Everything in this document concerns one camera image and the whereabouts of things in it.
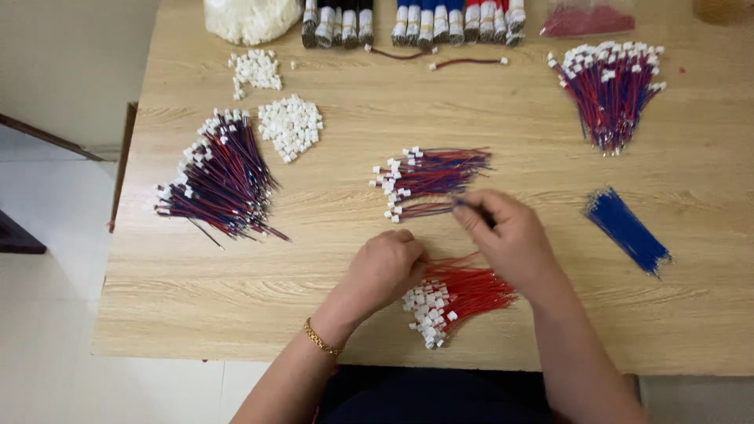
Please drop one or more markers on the person's left fingers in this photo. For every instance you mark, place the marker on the person's left fingers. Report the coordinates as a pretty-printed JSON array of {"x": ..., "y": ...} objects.
[{"x": 412, "y": 254}]

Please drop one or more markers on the person's right hand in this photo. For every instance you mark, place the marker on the person's right hand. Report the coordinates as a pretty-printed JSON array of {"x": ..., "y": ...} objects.
[{"x": 512, "y": 241}]

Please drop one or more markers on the person's left hand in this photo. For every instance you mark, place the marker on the person's left hand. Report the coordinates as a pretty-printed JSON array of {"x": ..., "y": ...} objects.
[{"x": 377, "y": 274}]

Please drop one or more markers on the person's dark navy clothing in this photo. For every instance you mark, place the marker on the person's dark navy clothing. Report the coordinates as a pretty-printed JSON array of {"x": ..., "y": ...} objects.
[{"x": 433, "y": 394}]

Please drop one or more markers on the clear bag of red parts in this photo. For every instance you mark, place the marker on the clear bag of red parts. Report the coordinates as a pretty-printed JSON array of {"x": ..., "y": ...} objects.
[{"x": 586, "y": 20}]

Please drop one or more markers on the clear bag of white connectors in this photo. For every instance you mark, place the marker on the clear bag of white connectors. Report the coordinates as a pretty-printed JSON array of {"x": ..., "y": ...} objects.
[{"x": 250, "y": 19}]

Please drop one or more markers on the dense pile of white connectors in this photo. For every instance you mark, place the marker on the dense pile of white connectors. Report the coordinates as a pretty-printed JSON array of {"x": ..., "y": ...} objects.
[{"x": 291, "y": 126}]

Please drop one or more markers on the loose scatter of white connectors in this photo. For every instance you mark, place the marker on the loose scatter of white connectors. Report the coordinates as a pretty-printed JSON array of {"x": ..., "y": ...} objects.
[{"x": 255, "y": 70}]

